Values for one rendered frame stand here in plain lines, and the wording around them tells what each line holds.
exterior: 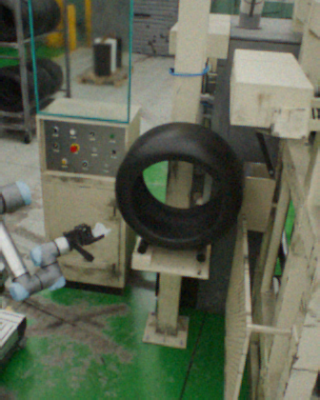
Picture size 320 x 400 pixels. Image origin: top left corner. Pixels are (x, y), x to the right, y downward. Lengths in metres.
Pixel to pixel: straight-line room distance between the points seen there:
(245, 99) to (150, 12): 9.85
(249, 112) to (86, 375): 1.82
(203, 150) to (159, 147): 0.18
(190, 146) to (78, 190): 1.14
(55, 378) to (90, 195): 1.07
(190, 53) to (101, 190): 1.08
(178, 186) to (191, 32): 0.76
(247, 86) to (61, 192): 1.67
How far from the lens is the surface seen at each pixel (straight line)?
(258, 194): 2.26
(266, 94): 1.51
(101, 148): 2.72
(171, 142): 1.87
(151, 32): 11.35
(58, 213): 2.96
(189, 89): 2.15
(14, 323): 2.78
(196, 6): 2.09
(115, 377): 2.76
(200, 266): 2.21
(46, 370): 2.83
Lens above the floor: 2.12
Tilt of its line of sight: 28 degrees down
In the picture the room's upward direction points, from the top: 4 degrees clockwise
